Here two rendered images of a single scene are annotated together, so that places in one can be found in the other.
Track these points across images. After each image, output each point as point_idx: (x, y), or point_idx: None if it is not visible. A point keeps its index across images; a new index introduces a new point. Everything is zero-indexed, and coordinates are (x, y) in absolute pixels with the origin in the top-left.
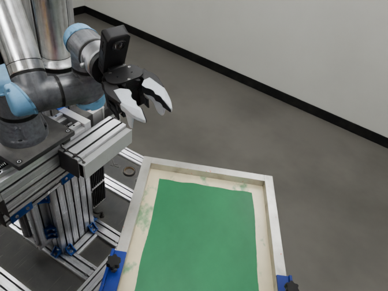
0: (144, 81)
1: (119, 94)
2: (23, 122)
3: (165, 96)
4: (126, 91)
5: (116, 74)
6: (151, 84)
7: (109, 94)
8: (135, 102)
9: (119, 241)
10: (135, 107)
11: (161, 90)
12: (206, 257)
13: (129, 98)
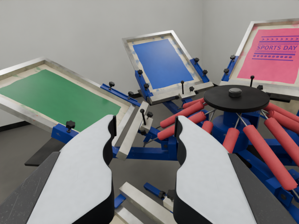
0: (74, 214)
1: (230, 184)
2: None
3: (98, 120)
4: (195, 190)
5: None
6: (73, 178)
7: (280, 206)
8: (183, 134)
9: None
10: (190, 123)
11: (82, 139)
12: None
13: (194, 152)
